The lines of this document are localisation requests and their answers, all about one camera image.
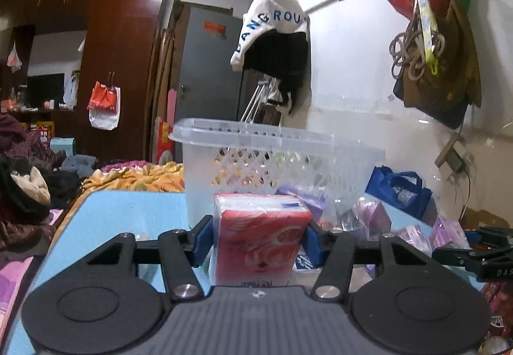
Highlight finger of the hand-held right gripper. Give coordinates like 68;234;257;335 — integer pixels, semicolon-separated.
432;244;498;272
465;225;513;248

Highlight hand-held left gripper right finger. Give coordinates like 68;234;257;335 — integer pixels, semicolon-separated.
302;223;427;301

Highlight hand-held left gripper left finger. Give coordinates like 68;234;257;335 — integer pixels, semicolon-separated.
86;215;213;301

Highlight red tissue pack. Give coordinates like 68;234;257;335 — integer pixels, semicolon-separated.
208;193;314;287

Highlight clear plastic basket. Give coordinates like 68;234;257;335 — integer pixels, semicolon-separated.
168;118;386;233

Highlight purple packet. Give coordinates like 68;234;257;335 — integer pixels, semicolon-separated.
395;224;433;256
429;215;470;252
355;198;392;237
276;185;327;221

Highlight blue tote bag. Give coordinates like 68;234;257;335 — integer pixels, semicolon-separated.
366;166;433;220

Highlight orange patterned blanket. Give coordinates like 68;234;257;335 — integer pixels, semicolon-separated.
82;161;186;194

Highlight red and yellow bag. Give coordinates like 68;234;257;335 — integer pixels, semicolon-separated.
154;117;176;167

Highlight pink roll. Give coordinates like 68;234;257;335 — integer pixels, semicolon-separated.
167;90;178;129

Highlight metal crutches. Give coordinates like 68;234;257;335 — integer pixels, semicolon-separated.
240;76;278;124

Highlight red and white plastic bag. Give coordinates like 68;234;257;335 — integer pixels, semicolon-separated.
87;80;122;131

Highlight brown hanging bag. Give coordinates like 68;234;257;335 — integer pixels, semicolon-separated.
401;0;482;112

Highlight grey door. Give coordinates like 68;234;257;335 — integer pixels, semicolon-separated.
170;3;245;163

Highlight pile of dark clothes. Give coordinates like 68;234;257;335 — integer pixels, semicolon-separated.
0;112;83;252

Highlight brown wooden wardrobe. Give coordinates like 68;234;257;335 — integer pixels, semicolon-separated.
0;0;172;167

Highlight black and white hanging garment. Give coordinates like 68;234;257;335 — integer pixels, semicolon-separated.
230;0;311;115

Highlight black television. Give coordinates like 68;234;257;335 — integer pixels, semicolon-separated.
27;73;65;108

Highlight white hanging plastic bag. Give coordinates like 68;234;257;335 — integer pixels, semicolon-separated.
7;42;23;73

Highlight power adapter with cable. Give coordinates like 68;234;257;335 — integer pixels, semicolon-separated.
434;134;479;215

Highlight coiled beige rope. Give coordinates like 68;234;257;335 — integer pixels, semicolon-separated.
389;16;446;80

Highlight yellow strap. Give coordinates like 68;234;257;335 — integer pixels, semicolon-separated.
402;0;440;74

